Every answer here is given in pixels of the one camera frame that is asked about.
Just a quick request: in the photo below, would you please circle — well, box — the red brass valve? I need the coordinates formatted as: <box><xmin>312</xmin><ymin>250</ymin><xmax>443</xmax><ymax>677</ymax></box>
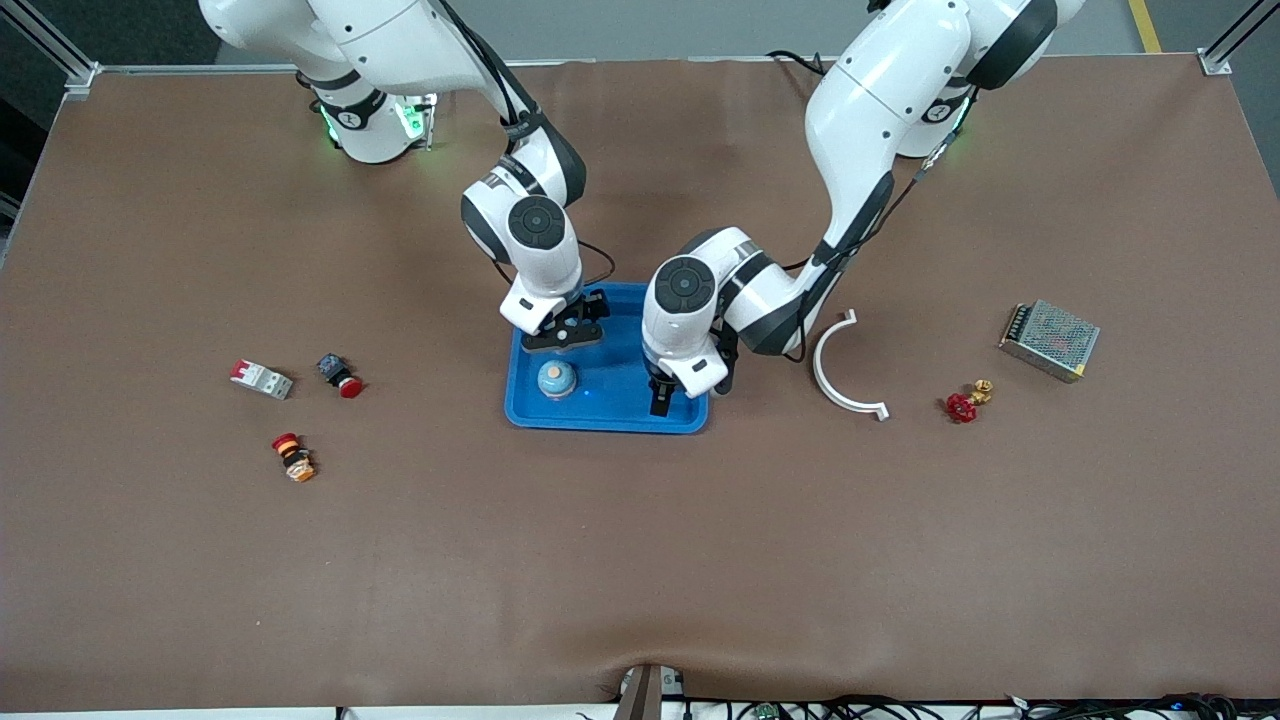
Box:
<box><xmin>945</xmin><ymin>378</ymin><xmax>995</xmax><ymax>425</ymax></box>

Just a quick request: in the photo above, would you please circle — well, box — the silver table edge rail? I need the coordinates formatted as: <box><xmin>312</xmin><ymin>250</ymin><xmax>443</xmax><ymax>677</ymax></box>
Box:
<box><xmin>95</xmin><ymin>55</ymin><xmax>776</xmax><ymax>75</ymax></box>

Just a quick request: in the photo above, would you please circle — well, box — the black arm base cable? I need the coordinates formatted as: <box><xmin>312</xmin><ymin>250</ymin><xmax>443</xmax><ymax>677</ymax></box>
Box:
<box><xmin>765</xmin><ymin>50</ymin><xmax>833</xmax><ymax>79</ymax></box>

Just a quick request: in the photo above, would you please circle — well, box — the white red circuit breaker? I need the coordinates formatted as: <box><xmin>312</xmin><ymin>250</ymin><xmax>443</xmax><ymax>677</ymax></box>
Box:
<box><xmin>229</xmin><ymin>359</ymin><xmax>295</xmax><ymax>401</ymax></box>

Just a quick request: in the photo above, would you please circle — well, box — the aluminium frame post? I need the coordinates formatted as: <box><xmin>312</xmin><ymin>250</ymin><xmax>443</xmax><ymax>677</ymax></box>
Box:
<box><xmin>1198</xmin><ymin>0</ymin><xmax>1280</xmax><ymax>76</ymax></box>
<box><xmin>0</xmin><ymin>0</ymin><xmax>101</xmax><ymax>101</ymax></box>

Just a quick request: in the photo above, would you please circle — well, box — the metal mesh power supply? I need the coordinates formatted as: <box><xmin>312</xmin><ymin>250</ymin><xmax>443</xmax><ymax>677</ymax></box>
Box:
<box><xmin>998</xmin><ymin>299</ymin><xmax>1102</xmax><ymax>384</ymax></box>

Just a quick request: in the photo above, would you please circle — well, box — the white curved plastic clamp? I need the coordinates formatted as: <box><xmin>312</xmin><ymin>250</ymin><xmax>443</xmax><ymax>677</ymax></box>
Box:
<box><xmin>811</xmin><ymin>309</ymin><xmax>891</xmax><ymax>423</ymax></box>

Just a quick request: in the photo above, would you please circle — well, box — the red button orange yellow body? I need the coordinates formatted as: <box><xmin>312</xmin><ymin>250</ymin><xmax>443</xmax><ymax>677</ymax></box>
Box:
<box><xmin>270</xmin><ymin>432</ymin><xmax>318</xmax><ymax>484</ymax></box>

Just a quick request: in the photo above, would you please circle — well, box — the red button black blue body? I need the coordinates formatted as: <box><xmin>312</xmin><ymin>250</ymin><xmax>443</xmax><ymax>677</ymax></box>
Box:
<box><xmin>316</xmin><ymin>352</ymin><xmax>365</xmax><ymax>400</ymax></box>

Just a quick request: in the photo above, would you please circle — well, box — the blue plastic tray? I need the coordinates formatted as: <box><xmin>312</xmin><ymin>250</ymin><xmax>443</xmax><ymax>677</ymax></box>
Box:
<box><xmin>503</xmin><ymin>281</ymin><xmax>712</xmax><ymax>435</ymax></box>

